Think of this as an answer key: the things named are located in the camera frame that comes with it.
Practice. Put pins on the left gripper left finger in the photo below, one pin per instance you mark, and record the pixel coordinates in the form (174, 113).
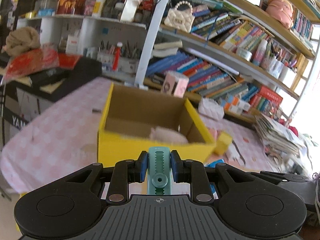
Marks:
(124, 173)

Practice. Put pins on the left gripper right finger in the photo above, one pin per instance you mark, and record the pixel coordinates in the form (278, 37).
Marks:
(194, 173)

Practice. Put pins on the mint green stapler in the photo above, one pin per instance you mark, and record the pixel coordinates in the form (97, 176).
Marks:
(159, 171)

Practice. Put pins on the pink plush pig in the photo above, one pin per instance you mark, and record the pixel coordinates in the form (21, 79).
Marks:
(168, 136)

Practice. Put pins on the yellow tape roll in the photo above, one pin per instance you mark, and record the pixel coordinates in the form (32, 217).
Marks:
(222, 143)

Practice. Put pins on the pink handheld fan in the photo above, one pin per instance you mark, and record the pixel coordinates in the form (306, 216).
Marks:
(213, 132)

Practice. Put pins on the white power adapter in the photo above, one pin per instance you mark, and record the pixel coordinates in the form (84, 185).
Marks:
(232, 153)

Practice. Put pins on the yellow cardboard box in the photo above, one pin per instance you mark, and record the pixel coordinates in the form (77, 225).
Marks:
(129, 116)

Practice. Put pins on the stack of papers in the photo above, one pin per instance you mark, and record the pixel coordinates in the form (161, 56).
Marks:
(277, 137)

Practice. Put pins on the white quilted handbag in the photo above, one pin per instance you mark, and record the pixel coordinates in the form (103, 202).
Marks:
(211, 109)

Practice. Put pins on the orange white box lower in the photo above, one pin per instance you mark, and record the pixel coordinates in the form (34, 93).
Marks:
(230, 107)

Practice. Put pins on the orange white box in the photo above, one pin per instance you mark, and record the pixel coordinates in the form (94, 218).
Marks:
(230, 107)
(235, 101)

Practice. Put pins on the orange white box upper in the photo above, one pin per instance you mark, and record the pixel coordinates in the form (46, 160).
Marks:
(235, 101)

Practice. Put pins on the pink cylindrical pen holder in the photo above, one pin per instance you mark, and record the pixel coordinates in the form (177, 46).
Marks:
(175, 84)

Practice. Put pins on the red thick dictionary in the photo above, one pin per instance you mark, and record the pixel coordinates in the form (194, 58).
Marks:
(270, 95)

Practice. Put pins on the black keyboard case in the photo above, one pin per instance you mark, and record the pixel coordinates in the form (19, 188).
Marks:
(84, 71)

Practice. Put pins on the wooden bookshelf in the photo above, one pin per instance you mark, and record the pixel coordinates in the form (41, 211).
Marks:
(234, 47)

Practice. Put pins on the red plastic bag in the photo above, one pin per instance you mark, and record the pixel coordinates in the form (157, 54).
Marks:
(37, 60)

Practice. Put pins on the cream quilted handbag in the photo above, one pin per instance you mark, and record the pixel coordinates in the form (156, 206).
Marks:
(180, 20)

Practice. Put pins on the brown folded cloth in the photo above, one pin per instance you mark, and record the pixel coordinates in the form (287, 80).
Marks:
(21, 40)

